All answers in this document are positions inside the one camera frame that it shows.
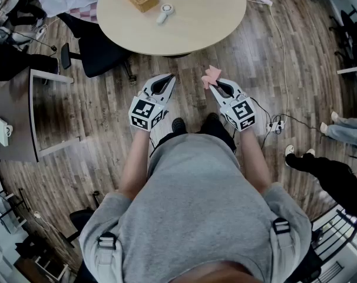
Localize person's right forearm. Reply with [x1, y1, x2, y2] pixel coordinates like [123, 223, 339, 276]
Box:
[239, 127, 273, 195]

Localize pink knitted cloth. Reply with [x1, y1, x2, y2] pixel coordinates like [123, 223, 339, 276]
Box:
[201, 65, 222, 90]

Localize person's left black shoe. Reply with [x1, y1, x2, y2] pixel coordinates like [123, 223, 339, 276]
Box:
[171, 117, 188, 135]

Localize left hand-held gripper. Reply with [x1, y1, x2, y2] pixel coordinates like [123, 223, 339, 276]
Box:
[128, 73, 177, 132]

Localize white handheld fan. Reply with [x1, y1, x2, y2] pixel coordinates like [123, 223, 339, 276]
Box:
[156, 4, 176, 25]

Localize grey harness strap black buckle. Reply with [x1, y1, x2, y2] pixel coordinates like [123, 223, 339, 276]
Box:
[95, 231, 120, 283]
[269, 218, 299, 277]

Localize black metal rack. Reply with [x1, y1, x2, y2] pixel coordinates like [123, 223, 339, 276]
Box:
[310, 203, 357, 264]

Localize pink checkered cloth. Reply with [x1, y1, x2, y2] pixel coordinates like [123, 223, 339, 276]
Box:
[68, 6, 99, 22]

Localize person's left forearm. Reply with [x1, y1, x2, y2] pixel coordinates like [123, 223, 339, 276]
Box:
[118, 127, 152, 200]

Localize black office chair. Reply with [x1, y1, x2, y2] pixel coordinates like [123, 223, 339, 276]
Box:
[57, 12, 137, 84]
[59, 208, 97, 249]

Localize white flat box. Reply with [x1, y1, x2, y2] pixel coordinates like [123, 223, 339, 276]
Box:
[0, 116, 10, 147]

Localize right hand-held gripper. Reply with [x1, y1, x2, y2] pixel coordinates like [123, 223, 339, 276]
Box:
[209, 78, 256, 132]

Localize person's grey t-shirt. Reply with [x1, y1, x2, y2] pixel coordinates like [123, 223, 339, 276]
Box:
[78, 133, 313, 283]

